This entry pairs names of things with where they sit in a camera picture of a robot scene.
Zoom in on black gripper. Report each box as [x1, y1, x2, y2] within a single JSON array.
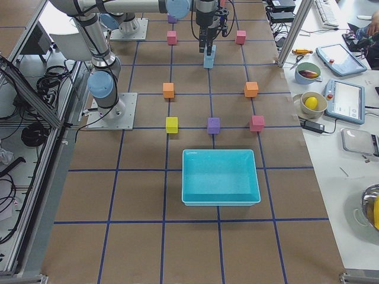
[[195, 5, 229, 56]]

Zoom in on yellow lemon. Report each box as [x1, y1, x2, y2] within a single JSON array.
[[304, 96, 318, 110]]

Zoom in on light blue block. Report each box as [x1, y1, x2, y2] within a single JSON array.
[[203, 57, 214, 69], [204, 44, 216, 60]]

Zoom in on teach pendant near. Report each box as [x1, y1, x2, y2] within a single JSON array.
[[324, 79, 365, 125]]

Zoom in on orange block upper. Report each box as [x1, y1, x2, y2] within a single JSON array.
[[244, 82, 259, 98]]

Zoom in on bowl with lemon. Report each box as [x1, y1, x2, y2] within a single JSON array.
[[293, 92, 327, 119]]

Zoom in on purple block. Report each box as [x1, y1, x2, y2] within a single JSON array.
[[207, 117, 221, 134], [167, 14, 177, 24]]

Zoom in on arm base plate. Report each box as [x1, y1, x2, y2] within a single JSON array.
[[109, 18, 149, 41], [86, 92, 138, 131]]

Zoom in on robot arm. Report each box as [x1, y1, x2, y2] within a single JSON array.
[[96, 1, 229, 56], [51, 1, 197, 123]]

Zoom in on pink block upper right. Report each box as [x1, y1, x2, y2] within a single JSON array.
[[249, 115, 265, 132]]

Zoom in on orange block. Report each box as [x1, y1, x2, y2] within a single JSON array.
[[162, 82, 175, 99], [244, 82, 259, 98]]

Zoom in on pink block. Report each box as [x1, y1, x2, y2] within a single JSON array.
[[166, 30, 177, 46], [249, 115, 265, 132], [235, 30, 246, 45]]

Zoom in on teach pendant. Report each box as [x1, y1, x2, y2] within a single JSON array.
[[316, 44, 367, 77], [324, 79, 365, 125]]

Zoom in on yellow block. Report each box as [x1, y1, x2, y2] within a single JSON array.
[[165, 117, 179, 134]]

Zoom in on green bowl with fruit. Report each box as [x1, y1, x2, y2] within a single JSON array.
[[294, 62, 321, 85]]

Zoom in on cyan plastic bin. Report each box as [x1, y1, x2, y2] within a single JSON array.
[[181, 149, 261, 206]]

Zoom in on orange block lower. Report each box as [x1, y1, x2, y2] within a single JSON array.
[[162, 82, 175, 99]]

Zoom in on aluminium frame post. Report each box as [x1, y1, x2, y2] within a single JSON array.
[[277, 0, 313, 67]]

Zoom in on pink block lower left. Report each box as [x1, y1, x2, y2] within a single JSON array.
[[166, 30, 177, 46]]

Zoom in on teach pendant far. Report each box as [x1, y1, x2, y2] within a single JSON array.
[[316, 44, 367, 77]]

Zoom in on metal bowl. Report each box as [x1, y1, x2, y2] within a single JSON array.
[[353, 184, 378, 232]]

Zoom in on purple block lower left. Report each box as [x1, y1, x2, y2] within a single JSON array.
[[167, 14, 177, 24]]

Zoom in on black handled scissors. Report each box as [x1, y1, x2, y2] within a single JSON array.
[[290, 54, 304, 70]]

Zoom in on black power adapter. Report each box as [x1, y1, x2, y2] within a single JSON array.
[[300, 120, 325, 134]]

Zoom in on grey kitchen scale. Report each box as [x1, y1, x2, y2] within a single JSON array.
[[341, 128, 378, 157]]

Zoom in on purple block right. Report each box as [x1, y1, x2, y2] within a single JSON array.
[[207, 117, 221, 134]]

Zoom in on pink block upper left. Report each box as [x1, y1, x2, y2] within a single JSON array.
[[235, 30, 246, 45]]

